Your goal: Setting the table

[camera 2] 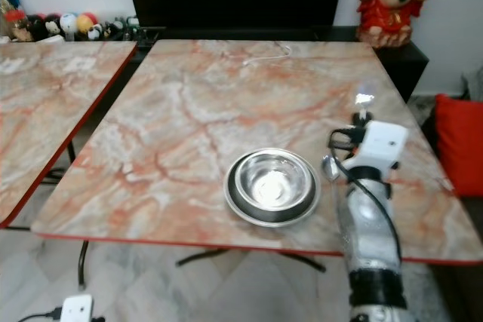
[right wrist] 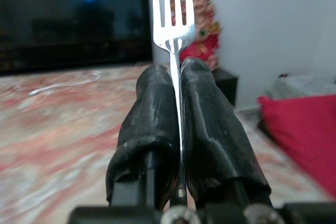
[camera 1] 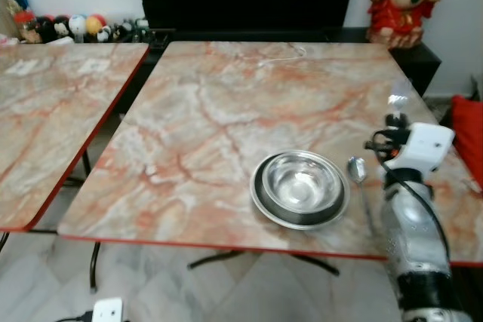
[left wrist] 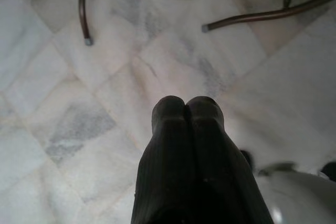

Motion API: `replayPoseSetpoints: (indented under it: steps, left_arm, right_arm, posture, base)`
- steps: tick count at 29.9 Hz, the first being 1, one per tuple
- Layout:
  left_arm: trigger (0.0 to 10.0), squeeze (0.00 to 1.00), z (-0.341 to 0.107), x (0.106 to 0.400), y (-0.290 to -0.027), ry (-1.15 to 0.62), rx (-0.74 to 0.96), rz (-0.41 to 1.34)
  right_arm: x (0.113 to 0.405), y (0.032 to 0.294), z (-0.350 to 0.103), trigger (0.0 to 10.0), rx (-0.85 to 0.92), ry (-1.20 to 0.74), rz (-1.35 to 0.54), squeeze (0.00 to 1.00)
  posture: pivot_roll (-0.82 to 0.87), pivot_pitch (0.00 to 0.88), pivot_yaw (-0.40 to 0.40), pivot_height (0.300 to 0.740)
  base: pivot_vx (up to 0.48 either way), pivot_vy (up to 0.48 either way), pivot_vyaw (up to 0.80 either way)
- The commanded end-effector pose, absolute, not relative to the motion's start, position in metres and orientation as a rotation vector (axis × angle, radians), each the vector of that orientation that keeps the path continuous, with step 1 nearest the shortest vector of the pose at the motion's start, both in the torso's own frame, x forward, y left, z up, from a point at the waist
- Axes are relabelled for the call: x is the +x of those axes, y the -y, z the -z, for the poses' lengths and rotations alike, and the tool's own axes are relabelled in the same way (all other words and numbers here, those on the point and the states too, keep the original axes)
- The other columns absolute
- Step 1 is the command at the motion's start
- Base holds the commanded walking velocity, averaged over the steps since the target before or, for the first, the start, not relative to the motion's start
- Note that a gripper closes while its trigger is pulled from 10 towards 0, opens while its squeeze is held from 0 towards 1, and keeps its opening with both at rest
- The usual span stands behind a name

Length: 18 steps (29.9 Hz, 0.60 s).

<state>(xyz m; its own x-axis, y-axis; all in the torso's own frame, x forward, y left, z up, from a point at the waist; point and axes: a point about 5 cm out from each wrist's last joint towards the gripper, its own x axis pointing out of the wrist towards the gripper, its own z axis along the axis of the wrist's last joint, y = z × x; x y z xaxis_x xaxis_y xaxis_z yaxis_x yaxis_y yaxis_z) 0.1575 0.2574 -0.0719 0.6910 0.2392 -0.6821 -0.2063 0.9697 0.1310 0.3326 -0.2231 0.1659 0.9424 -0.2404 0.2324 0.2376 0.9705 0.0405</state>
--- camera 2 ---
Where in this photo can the yellow and red ball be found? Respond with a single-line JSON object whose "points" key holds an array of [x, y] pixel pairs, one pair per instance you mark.
{"points": [[87, 22]]}

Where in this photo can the white and blue ball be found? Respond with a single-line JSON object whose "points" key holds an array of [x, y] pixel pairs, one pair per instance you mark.
{"points": [[69, 22]]}

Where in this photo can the marble-top table with red edge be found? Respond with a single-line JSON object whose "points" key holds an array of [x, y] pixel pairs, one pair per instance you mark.
{"points": [[53, 111], [196, 118]]}

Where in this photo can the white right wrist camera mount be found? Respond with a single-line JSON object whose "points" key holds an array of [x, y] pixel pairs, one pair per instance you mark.
{"points": [[383, 143]]}

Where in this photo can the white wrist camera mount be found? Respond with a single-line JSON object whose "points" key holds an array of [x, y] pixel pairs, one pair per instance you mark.
{"points": [[383, 143], [76, 309]]}

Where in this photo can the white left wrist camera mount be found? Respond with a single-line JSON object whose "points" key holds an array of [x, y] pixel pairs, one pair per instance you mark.
{"points": [[76, 309]]}

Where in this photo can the black and white football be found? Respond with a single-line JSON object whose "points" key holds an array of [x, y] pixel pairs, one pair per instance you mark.
{"points": [[95, 33]]}

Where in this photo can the small shiny steel utensil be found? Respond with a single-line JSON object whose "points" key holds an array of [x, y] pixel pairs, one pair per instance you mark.
{"points": [[364, 99]]}

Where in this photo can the steel spoon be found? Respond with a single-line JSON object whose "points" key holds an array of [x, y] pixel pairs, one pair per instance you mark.
{"points": [[330, 167]]}

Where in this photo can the red robed figurine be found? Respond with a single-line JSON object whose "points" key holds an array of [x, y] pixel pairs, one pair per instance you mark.
{"points": [[392, 1]]}

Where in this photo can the round steel plate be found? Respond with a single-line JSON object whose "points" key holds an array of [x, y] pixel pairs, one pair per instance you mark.
{"points": [[272, 219]]}

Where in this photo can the shiny steel bowl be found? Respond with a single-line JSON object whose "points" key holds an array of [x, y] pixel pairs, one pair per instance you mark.
{"points": [[274, 179]]}

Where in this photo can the red cushion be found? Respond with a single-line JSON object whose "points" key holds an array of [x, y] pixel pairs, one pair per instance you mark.
{"points": [[460, 145]]}

